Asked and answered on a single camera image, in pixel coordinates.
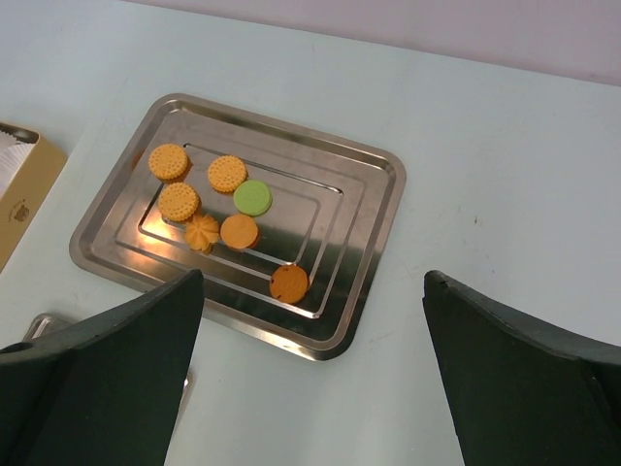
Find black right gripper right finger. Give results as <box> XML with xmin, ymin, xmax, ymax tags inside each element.
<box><xmin>422</xmin><ymin>271</ymin><xmax>620</xmax><ymax>465</ymax></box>

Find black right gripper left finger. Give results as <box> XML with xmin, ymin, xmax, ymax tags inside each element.
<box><xmin>1</xmin><ymin>270</ymin><xmax>204</xmax><ymax>465</ymax></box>

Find dotted orange sandwich cookie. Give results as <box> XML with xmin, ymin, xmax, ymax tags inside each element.
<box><xmin>157</xmin><ymin>183</ymin><xmax>201</xmax><ymax>222</ymax></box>
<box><xmin>147</xmin><ymin>144</ymin><xmax>191</xmax><ymax>183</ymax></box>
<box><xmin>207</xmin><ymin>154</ymin><xmax>247</xmax><ymax>194</ymax></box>

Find green sandwich cookie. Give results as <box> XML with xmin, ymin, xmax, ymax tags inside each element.
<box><xmin>233</xmin><ymin>180</ymin><xmax>273</xmax><ymax>216</ymax></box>

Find small steel tin lid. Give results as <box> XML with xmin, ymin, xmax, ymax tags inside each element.
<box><xmin>23</xmin><ymin>313</ymin><xmax>74</xmax><ymax>341</ymax></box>

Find orange swirl flower cookie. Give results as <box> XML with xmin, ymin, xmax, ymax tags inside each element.
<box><xmin>184</xmin><ymin>215</ymin><xmax>219</xmax><ymax>253</ymax></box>

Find orange chocolate chip cookie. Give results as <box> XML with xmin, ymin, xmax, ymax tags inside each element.
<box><xmin>269</xmin><ymin>264</ymin><xmax>310</xmax><ymax>304</ymax></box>

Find gold cookie tin box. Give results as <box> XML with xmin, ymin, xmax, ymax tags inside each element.
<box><xmin>1</xmin><ymin>122</ymin><xmax>68</xmax><ymax>266</ymax></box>

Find large steel baking tray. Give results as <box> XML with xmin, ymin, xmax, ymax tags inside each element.
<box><xmin>69</xmin><ymin>93</ymin><xmax>407</xmax><ymax>361</ymax></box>

